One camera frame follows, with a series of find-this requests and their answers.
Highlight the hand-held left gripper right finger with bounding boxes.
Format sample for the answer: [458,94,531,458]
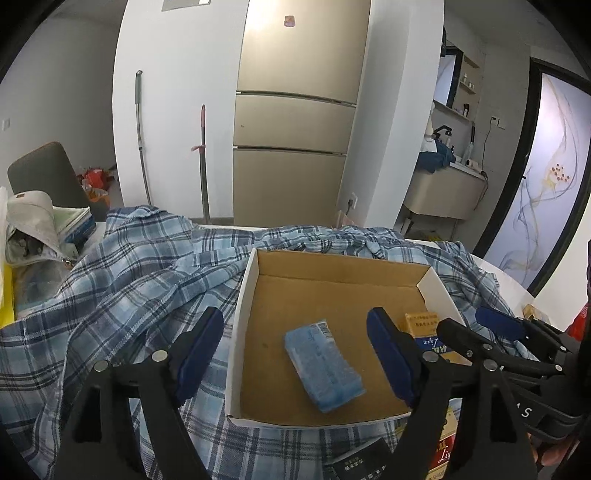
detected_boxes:
[367,307,539,480]

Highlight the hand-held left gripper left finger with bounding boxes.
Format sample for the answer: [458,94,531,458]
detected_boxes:
[53,307,225,480]

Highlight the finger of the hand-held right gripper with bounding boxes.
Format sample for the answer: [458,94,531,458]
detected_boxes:
[475,305,578,356]
[436,318,561,377]

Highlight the yellow cigarette box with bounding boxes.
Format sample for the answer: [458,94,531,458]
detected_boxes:
[405,313,472,367]

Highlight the blue tissue packet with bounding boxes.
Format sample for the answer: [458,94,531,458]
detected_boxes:
[283,318,366,414]

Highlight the white cardboard box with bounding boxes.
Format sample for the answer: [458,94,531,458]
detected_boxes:
[225,248,467,428]

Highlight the person's right hand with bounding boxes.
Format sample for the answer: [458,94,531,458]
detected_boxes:
[529,431,571,468]

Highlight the blue plaid shirt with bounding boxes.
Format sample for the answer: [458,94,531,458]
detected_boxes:
[0,206,532,480]

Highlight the red and gold carton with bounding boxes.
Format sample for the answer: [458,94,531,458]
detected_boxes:
[394,408,459,480]

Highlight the black packet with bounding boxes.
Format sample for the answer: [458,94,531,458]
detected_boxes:
[323,436,393,480]

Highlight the black-framed glass door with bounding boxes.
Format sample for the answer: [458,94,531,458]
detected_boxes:
[471,58,591,296]

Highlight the beige sink cabinet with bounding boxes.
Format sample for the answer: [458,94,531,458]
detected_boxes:
[403,161,488,217]

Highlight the blue towel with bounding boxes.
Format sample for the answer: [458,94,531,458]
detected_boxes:
[418,141,458,174]

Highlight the stack of books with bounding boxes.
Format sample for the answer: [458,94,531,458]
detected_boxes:
[55,206,97,245]

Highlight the yellow bag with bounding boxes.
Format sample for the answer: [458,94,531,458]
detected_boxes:
[0,263,17,324]

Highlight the red bags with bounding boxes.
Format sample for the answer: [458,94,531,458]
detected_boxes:
[76,166,114,206]

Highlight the white bag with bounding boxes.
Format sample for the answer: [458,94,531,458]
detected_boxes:
[4,190,77,268]

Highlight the grey chair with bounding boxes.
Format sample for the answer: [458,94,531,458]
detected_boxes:
[8,141,109,222]

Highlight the beige refrigerator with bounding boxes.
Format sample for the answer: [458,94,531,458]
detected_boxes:
[232,0,372,228]

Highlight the wall shelf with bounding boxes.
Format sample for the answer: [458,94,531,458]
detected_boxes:
[459,55,485,121]

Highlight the wall mirror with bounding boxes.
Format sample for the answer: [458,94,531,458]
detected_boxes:
[434,48,464,107]

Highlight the grey mop handle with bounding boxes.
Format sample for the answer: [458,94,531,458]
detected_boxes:
[135,70,153,207]

